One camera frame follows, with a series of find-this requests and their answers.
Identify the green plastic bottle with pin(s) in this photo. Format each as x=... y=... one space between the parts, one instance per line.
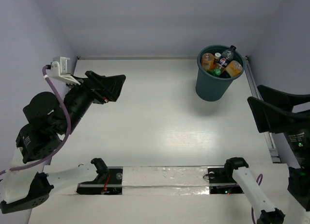
x=217 y=71

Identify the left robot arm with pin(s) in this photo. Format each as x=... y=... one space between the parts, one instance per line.
x=51 y=120

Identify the clear pepsi bottle black cap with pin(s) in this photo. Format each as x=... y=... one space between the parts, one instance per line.
x=227 y=56

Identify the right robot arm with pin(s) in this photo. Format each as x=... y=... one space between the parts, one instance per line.
x=285 y=199

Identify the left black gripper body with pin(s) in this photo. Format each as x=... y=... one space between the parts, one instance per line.
x=96 y=88

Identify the orange bottle blue label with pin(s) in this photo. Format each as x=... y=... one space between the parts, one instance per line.
x=233 y=69

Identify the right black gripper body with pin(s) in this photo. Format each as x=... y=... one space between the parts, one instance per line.
x=299 y=136

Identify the small orange bottle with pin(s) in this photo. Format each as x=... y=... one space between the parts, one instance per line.
x=207 y=61

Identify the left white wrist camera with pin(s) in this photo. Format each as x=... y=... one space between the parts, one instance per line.
x=59 y=70

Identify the dark teal plastic bin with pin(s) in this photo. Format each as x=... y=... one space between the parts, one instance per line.
x=212 y=88

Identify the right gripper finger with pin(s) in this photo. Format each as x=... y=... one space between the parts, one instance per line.
x=282 y=100
x=267 y=116

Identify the tall orange drink bottle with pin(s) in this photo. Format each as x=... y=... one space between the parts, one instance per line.
x=217 y=55

